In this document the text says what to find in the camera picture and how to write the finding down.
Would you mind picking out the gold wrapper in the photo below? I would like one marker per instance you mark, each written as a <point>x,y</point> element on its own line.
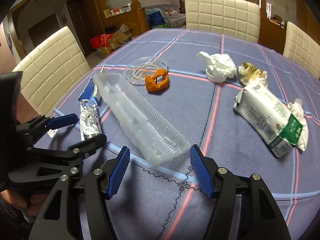
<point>247,73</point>

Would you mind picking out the cream chair far centre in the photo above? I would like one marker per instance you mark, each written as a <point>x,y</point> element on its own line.
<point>236,18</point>

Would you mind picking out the orange peel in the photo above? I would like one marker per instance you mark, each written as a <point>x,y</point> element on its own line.
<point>158,81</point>

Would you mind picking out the cream chair left side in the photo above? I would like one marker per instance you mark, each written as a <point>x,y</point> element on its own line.
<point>51,70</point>

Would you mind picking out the cream chair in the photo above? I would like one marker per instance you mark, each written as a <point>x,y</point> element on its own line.
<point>236,18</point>
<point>302,49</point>
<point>51,70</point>

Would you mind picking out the green white milk carton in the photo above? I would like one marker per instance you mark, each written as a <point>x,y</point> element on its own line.
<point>271,118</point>

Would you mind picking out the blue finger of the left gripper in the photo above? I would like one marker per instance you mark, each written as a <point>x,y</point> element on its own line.
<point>62,121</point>
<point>89,146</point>

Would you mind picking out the cardboard boxes pile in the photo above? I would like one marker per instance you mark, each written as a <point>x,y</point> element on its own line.
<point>120,37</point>

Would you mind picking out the clear plastic tray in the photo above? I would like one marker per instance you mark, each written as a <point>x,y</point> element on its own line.
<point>155,137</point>

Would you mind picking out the clear round plastic lid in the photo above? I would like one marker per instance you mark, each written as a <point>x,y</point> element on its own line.
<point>136,71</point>

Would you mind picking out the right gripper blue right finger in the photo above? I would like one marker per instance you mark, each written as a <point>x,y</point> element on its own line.
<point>260,216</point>

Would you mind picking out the wooden partition cabinet left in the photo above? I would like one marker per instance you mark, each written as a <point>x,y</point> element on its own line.
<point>114,13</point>

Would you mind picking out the blue plaid tablecloth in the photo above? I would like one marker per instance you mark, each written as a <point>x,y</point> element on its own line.
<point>165,201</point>

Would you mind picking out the silver foil wrapper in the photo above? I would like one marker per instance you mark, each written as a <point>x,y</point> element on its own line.
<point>89,121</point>

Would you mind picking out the blue small carton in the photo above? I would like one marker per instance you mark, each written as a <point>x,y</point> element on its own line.
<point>90,93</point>

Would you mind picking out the red bag on floor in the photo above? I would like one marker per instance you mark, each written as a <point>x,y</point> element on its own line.
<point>100,41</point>

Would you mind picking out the grey sofa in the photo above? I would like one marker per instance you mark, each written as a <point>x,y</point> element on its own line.
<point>171,14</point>

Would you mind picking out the person's left hand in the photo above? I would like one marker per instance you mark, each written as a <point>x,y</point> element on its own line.
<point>14,199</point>

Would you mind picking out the wooden partition cabinet right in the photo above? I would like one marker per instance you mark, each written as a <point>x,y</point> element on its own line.
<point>271,36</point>

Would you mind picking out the white tissue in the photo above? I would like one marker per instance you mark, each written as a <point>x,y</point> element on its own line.
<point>219,67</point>
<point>297,111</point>

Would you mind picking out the wooden partition cabinet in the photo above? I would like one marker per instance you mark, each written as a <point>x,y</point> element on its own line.
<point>271,36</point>
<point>114,13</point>

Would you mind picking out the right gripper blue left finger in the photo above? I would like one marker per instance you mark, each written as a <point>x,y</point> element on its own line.
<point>59,217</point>

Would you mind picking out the cream chair far right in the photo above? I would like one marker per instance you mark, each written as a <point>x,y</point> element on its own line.
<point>302,49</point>

